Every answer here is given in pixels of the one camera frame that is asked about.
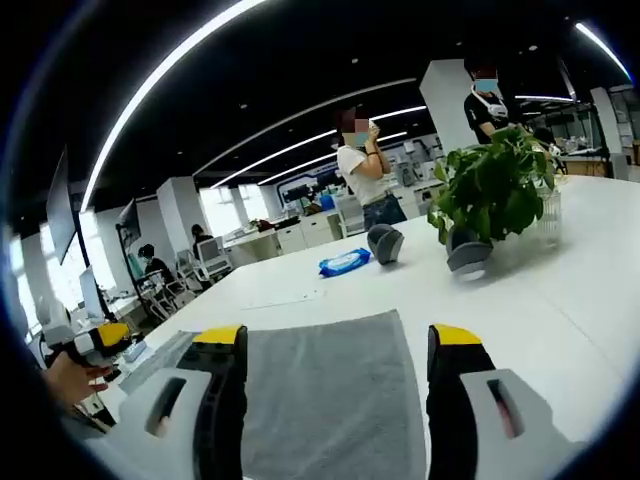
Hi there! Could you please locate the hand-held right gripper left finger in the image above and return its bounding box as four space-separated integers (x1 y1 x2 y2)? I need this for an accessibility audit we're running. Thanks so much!
79 324 249 480

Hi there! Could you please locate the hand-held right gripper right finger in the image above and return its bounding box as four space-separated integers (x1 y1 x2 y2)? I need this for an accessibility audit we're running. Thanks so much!
426 323 589 480

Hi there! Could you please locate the grey towel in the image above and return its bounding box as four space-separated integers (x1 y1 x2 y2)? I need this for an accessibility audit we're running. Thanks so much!
119 308 426 480

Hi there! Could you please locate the person's left hand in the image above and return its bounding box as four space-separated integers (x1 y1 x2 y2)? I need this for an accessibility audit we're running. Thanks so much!
48 358 115 402

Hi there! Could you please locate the silver desktop computer screen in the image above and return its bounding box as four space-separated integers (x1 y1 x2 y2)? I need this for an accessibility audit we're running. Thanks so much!
78 267 105 321

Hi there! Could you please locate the black monitor on stand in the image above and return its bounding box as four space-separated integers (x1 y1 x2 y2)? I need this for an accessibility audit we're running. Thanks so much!
117 198 145 246

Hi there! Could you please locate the white office chair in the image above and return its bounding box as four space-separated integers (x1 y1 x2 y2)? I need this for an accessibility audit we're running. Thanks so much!
197 237 234 287

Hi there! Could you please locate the white table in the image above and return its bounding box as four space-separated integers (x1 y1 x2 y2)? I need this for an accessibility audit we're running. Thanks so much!
99 173 640 451

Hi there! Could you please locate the large black monitor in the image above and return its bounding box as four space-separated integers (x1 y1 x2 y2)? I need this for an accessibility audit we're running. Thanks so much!
45 147 81 266

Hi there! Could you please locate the blue wet wipes packet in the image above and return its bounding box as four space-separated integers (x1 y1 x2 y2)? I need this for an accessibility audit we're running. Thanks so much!
318 248 372 279

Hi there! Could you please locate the clear glass vase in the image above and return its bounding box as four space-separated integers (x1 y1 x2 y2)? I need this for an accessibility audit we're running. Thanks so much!
535 188 564 247

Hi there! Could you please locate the green potted plant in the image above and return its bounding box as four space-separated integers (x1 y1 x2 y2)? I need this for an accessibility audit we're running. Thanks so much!
427 127 557 246

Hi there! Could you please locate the ceiling light strip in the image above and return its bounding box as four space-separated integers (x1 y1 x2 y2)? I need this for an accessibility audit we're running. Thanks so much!
79 0 271 212

